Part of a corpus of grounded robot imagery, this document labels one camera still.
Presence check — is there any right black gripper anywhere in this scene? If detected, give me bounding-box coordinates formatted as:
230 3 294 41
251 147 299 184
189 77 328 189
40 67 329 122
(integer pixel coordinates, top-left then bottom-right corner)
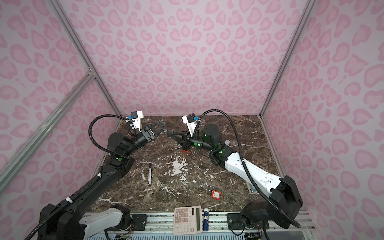
171 129 216 152

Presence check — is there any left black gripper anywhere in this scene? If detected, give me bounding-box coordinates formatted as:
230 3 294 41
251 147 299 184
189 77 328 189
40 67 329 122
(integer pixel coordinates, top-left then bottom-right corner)
124 122 166 159

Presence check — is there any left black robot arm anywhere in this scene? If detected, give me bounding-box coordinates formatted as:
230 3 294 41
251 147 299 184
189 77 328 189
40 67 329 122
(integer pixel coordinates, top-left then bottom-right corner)
26 122 166 240

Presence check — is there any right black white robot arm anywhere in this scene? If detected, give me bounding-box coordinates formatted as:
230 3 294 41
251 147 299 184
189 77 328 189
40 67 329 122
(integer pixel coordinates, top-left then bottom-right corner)
167 124 303 229

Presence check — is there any black marker pen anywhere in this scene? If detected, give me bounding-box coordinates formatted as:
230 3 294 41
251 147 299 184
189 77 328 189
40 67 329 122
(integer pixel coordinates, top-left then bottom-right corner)
148 163 152 187

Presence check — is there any blue white glue stick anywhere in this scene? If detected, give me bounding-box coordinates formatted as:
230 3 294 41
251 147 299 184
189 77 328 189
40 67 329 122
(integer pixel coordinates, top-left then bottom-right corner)
203 208 209 232

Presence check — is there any pink white calculator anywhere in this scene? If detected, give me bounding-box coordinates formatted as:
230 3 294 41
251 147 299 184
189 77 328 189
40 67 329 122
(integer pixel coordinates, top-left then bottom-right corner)
173 206 203 236

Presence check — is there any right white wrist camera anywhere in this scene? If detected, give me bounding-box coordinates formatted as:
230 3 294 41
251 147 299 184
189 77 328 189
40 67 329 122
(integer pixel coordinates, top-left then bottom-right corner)
182 114 200 139

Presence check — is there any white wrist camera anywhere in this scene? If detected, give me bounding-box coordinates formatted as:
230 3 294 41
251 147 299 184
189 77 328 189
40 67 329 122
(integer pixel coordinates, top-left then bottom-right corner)
125 111 144 132
182 114 200 139

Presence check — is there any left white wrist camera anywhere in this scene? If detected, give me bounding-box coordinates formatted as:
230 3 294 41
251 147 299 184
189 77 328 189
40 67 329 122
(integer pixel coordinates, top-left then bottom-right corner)
125 111 144 132

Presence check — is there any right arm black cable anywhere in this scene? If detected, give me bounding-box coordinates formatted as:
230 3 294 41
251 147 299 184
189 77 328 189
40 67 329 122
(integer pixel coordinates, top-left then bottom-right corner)
197 108 302 229

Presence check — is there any aluminium front rail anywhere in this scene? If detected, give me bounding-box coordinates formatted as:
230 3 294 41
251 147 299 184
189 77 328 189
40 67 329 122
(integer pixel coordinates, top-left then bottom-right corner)
56 210 316 238

